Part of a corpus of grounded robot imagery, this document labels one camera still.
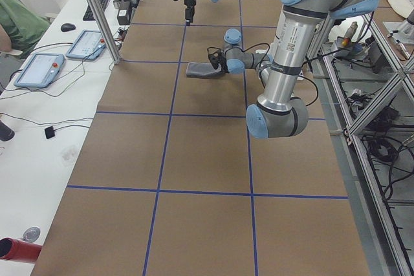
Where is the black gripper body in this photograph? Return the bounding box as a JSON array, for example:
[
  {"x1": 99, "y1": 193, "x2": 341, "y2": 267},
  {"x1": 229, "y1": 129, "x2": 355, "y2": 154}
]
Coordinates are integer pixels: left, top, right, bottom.
[
  {"x1": 217, "y1": 51, "x2": 229, "y2": 73},
  {"x1": 184, "y1": 0, "x2": 196, "y2": 7}
]

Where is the pink and grey towel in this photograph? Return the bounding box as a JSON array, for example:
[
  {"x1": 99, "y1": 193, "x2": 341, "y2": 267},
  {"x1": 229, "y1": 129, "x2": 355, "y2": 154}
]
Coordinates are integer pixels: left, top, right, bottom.
[{"x1": 186, "y1": 62, "x2": 225, "y2": 79}]

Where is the black power adapter box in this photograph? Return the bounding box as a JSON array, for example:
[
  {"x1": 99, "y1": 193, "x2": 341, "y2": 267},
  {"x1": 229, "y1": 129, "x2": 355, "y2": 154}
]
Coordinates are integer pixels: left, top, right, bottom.
[{"x1": 117, "y1": 1, "x2": 132, "y2": 26}]

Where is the black keyboard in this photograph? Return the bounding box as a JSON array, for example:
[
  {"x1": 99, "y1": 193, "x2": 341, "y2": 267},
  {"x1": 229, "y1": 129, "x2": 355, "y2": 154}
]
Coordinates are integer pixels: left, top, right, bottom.
[{"x1": 82, "y1": 0, "x2": 112, "y2": 21}]

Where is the far teach pendant tablet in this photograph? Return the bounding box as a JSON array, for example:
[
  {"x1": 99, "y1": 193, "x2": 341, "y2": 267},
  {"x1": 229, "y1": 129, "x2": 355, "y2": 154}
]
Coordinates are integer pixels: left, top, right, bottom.
[{"x1": 65, "y1": 30, "x2": 105, "y2": 61}]

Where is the teach pendant tablet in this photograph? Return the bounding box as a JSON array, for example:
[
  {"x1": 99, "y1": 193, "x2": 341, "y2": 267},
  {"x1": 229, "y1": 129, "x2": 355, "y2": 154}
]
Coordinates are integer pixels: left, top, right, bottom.
[
  {"x1": 14, "y1": 53, "x2": 65, "y2": 88},
  {"x1": 65, "y1": 30, "x2": 105, "y2": 61}
]

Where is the black computer mouse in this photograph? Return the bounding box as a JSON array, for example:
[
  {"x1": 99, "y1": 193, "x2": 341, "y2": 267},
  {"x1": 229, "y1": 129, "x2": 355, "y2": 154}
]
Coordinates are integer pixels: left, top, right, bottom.
[{"x1": 60, "y1": 23, "x2": 76, "y2": 32}]

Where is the near teach pendant tablet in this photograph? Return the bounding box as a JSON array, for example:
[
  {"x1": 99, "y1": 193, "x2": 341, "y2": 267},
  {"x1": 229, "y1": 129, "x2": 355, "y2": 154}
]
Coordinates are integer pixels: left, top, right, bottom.
[{"x1": 14, "y1": 53, "x2": 65, "y2": 88}]

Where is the seated person green shirt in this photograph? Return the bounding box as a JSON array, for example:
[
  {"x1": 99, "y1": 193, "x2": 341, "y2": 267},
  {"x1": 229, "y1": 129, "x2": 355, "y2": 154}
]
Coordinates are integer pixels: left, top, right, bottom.
[{"x1": 1, "y1": 0, "x2": 50, "y2": 59}]

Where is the small black square device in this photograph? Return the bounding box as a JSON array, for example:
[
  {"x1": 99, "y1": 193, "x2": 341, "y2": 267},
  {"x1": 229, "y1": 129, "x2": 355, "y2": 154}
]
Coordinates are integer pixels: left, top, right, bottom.
[{"x1": 44, "y1": 125, "x2": 56, "y2": 139}]

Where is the round metal disc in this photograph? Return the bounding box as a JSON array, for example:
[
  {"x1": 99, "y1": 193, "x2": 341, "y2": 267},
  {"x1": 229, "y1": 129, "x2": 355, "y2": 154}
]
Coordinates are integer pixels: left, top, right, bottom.
[{"x1": 21, "y1": 226, "x2": 41, "y2": 243}]

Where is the red cylinder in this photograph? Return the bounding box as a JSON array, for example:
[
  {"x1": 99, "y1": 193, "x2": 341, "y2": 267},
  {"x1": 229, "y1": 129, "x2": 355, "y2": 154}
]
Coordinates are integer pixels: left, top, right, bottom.
[{"x1": 1, "y1": 238, "x2": 42, "y2": 263}]

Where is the aluminium frame post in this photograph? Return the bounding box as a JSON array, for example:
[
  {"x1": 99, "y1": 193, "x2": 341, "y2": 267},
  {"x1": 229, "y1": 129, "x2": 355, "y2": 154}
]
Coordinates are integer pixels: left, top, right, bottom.
[{"x1": 87, "y1": 0, "x2": 121, "y2": 65}]

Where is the aluminium frame rail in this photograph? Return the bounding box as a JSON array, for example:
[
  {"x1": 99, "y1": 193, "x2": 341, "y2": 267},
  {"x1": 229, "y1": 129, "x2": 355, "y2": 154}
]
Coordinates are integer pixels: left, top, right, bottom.
[{"x1": 319, "y1": 8, "x2": 413, "y2": 275}]

